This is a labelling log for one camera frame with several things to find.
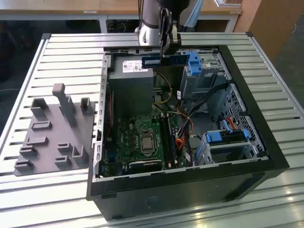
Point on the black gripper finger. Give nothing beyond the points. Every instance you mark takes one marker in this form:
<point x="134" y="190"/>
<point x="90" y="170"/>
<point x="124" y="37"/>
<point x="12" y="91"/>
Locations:
<point x="171" y="45"/>

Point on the blue RAM stick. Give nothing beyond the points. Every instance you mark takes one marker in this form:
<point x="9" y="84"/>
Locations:
<point x="152" y="62"/>

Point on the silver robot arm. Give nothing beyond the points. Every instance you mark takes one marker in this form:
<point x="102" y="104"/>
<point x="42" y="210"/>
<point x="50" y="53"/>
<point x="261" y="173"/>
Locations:
<point x="148" y="26"/>

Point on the black RAM slot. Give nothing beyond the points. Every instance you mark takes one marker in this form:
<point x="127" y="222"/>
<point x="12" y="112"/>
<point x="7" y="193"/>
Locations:
<point x="165" y="142"/>

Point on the blue plastic drive latch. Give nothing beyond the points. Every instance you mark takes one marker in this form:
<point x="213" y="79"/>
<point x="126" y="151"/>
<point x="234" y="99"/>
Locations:
<point x="194" y="64"/>

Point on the metal drive cage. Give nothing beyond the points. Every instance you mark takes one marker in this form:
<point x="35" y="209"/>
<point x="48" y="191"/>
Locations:
<point x="202" y="83"/>

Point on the grey power supply unit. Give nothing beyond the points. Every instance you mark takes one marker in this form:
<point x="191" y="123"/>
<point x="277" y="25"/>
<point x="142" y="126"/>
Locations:
<point x="130" y="90"/>

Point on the wooden cabinet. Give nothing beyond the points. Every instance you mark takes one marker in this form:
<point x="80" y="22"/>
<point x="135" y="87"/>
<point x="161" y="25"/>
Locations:
<point x="268" y="26"/>

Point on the blue disk carrier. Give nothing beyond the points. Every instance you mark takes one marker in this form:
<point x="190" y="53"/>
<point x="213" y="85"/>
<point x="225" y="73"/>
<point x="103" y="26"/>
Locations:
<point x="215" y="137"/>

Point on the silver CPU in socket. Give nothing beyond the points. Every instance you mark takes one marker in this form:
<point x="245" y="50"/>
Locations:
<point x="147" y="144"/>

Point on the green motherboard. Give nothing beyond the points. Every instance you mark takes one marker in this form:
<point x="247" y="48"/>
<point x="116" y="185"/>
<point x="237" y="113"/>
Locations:
<point x="126" y="140"/>

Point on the black graphics card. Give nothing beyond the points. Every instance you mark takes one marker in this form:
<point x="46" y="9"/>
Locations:
<point x="145" y="165"/>

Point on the black open PC case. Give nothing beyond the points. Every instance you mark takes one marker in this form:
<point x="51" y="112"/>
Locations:
<point x="180" y="190"/>

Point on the grey parts rack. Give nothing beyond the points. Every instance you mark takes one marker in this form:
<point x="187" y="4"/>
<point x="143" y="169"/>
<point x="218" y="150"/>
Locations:
<point x="57" y="140"/>

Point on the wooden desk with white frame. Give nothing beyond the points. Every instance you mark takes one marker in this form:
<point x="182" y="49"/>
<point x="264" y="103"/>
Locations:
<point x="59" y="10"/>

